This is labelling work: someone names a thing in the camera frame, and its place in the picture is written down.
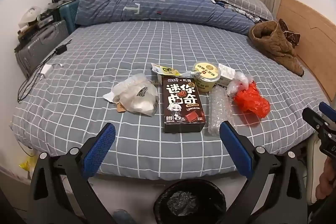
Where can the yellow plastic bag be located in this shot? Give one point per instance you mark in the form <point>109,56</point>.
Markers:
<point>27,165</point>

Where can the black charger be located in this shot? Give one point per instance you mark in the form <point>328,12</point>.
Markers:
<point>60,50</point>

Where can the blue striped quilt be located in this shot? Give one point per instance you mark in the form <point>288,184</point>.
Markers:
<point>170,3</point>

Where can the grey suitcase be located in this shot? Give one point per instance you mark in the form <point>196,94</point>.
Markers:
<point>39,45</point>

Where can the white charger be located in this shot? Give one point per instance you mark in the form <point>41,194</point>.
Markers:
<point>46,70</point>

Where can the clear bag with paper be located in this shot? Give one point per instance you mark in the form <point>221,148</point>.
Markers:
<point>139,98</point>

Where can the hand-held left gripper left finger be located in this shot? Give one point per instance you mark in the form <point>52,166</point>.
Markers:
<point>99,150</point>

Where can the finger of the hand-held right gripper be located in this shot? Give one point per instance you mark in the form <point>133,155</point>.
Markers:
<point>312,116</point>
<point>326,109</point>

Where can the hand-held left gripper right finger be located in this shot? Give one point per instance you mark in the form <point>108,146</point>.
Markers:
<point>236,148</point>

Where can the red plastic bag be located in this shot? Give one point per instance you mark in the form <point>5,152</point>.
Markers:
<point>249,100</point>

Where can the black-lined trash bin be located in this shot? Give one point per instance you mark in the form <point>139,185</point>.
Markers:
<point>189,203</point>

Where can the wooden headboard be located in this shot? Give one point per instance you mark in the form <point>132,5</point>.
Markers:
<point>309,29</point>

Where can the small white box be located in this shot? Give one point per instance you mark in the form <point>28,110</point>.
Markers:
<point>227,73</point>

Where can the brown leaf-pattern cloth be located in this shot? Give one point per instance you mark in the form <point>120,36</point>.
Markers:
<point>290,33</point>

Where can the clear bubble wrap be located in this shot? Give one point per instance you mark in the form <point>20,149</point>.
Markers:
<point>219,111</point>

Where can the grey checked bed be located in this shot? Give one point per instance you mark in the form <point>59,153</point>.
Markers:
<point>105,56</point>

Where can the yellow snack wrapper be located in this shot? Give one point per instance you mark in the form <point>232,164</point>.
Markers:
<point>169,71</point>

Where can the person's right hand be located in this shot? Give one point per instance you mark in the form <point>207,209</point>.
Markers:
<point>328,179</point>

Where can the dark cookie box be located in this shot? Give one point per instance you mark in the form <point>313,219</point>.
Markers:
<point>182,103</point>

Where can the yellow yogurt cup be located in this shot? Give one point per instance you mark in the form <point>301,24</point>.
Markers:
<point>207,74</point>

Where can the white plastic bag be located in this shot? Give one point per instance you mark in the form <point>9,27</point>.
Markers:
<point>31,14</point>

